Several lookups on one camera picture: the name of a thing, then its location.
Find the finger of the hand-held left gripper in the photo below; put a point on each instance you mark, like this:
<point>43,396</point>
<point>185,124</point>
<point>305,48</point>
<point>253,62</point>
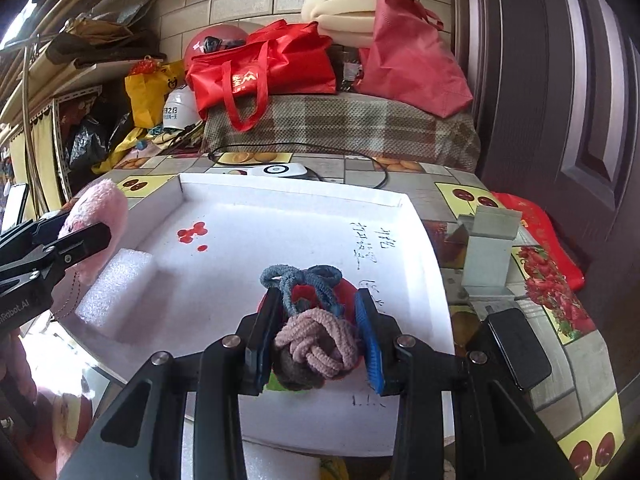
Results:
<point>46,225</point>
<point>75,242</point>

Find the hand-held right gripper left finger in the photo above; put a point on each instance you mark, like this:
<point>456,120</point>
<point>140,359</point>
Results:
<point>254,360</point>

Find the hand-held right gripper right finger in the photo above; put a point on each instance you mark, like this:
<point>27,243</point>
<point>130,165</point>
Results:
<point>374,360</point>

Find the pink plush toy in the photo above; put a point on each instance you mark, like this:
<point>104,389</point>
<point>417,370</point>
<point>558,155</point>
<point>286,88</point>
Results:
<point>102,205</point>

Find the white foam box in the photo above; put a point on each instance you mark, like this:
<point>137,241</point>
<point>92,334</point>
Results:
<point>280,230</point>

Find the white foam block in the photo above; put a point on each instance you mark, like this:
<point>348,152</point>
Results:
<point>117,290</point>

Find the black plastic bag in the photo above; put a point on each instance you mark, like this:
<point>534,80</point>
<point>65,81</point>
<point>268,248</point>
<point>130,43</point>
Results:
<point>87,142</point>

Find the curved metal pipe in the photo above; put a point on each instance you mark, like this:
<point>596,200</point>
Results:
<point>27,110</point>

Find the black phone on stand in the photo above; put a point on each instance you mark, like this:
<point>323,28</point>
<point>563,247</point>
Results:
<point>520,345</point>

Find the yellow bag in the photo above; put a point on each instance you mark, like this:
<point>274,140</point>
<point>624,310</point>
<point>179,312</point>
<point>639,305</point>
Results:
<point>145,95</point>

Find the white helmet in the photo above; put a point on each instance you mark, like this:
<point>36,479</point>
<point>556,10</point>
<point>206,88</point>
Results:
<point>177,110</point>

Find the white remote device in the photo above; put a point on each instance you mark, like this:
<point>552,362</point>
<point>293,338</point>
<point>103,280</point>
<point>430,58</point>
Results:
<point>277,170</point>

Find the red printed packet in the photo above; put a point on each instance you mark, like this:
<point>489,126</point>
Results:
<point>545,240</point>

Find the red helmet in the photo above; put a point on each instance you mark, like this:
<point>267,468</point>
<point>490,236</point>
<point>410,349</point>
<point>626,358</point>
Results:
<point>200,45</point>

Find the plaid blanket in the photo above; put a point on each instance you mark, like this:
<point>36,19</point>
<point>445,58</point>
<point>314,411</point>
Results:
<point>350,125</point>

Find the red tote bag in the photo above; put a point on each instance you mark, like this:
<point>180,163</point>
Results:
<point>260,70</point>

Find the red non-woven bag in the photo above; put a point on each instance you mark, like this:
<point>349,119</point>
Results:
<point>410,65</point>

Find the dark brown door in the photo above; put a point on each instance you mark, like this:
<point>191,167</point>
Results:
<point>540,85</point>

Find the white foam rolls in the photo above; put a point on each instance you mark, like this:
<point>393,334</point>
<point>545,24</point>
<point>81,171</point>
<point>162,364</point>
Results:
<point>345,10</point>

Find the grey metal bracket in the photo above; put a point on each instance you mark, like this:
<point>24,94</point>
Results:
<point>487,255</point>

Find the cluttered wall shelf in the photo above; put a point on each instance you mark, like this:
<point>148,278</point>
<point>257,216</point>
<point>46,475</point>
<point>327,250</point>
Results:
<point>90,40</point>

